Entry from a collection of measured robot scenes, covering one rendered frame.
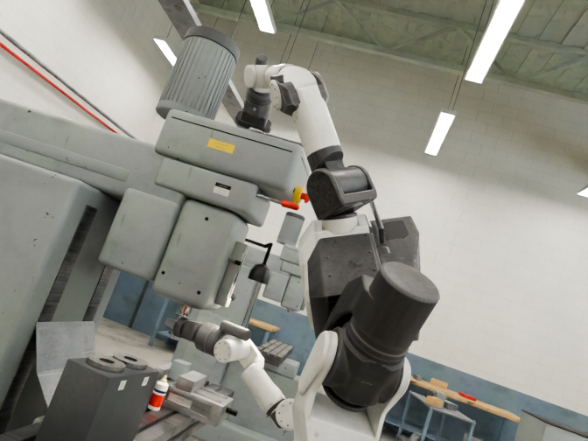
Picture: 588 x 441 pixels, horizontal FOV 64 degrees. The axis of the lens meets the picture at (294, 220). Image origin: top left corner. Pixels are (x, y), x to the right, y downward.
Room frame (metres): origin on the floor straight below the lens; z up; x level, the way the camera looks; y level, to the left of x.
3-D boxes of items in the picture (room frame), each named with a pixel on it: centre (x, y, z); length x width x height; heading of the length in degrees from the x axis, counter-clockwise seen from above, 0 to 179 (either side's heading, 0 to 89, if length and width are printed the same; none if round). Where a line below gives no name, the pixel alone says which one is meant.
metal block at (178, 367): (1.74, 0.21, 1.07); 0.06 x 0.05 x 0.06; 171
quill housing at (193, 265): (1.57, 0.24, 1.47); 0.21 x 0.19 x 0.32; 169
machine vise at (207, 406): (1.73, 0.18, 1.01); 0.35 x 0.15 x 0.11; 81
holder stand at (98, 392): (1.21, 0.29, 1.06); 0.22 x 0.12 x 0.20; 163
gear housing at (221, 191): (1.58, 0.28, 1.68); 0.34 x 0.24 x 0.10; 79
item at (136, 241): (1.61, 0.43, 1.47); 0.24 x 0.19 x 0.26; 169
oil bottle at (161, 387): (1.61, 0.23, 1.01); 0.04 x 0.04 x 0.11
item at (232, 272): (1.55, 0.13, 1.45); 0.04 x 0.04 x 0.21; 79
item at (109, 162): (1.66, 0.73, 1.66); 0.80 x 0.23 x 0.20; 79
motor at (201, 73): (1.62, 0.49, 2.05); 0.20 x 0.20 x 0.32
